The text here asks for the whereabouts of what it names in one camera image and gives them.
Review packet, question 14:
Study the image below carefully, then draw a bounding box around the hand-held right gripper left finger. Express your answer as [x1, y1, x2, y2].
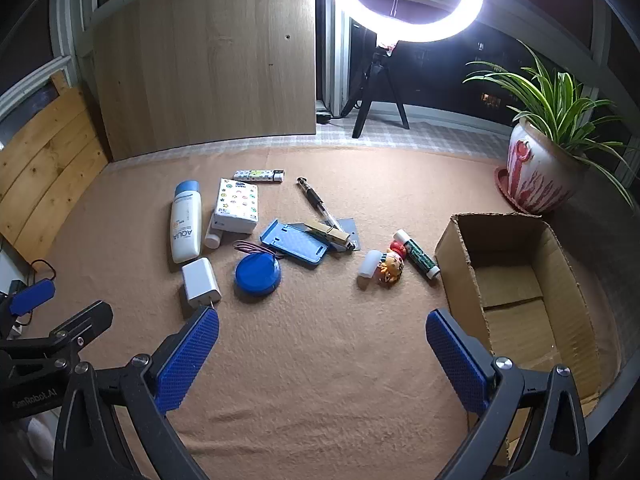
[52, 305, 221, 480]

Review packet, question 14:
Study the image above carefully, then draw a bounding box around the pine plank panel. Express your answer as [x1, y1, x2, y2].
[0, 71, 110, 261]

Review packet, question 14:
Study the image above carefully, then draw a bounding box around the brown cardboard box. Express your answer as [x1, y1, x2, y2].
[434, 212, 621, 466]

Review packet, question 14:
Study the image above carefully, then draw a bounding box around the person's left hand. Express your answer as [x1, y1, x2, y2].
[27, 417, 56, 473]

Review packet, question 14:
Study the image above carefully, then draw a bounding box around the white patterned tissue pack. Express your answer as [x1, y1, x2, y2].
[210, 178, 259, 235]

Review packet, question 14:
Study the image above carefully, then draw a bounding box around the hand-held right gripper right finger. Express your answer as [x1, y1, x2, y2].
[425, 308, 591, 480]

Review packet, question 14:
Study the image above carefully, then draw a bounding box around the small cartoon doll figure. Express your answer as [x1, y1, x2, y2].
[376, 241, 407, 286]

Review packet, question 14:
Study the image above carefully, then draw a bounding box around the blue round tin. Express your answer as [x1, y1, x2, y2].
[235, 252, 282, 303]

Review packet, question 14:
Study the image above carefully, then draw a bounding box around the green white glue stick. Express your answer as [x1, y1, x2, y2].
[393, 229, 441, 280]

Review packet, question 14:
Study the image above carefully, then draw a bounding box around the black cable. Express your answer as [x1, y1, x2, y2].
[25, 259, 57, 286]

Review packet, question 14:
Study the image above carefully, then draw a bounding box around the green spider plant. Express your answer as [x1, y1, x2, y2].
[462, 42, 640, 206]

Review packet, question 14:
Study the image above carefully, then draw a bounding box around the brown felt blanket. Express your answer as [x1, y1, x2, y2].
[30, 137, 621, 480]

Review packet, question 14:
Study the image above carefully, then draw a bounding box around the white charger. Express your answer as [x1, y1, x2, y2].
[181, 257, 222, 311]

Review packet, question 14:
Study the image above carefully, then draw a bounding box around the light wooden board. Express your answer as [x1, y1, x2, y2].
[92, 0, 318, 161]

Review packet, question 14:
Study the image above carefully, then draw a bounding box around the white sunscreen bottle blue cap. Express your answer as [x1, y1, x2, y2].
[170, 180, 203, 264]

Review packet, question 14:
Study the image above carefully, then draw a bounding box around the wooden clothespin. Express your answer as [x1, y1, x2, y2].
[304, 219, 351, 248]

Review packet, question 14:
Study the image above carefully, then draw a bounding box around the grey plaid mat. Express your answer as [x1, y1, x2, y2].
[107, 115, 516, 171]

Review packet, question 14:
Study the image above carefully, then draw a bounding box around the small white plastic cylinder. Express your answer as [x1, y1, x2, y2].
[357, 249, 383, 278]

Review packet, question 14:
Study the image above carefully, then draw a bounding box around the black clear pen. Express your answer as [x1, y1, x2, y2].
[296, 176, 346, 233]

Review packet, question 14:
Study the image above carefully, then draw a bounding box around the white ring light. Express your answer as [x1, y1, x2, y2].
[322, 0, 485, 44]

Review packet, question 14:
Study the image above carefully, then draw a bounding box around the red pot saucer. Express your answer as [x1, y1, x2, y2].
[495, 167, 546, 216]

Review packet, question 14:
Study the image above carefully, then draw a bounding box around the grey card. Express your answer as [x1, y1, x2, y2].
[327, 217, 360, 252]

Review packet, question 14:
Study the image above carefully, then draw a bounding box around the dark red hair tie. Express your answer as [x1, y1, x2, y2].
[240, 242, 287, 261]
[233, 240, 275, 257]

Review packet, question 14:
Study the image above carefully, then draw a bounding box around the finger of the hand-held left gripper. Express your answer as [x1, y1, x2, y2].
[0, 279, 57, 319]
[0, 301, 114, 367]

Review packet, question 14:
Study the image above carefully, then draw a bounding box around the blue phone stand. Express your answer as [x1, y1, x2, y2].
[259, 219, 331, 267]

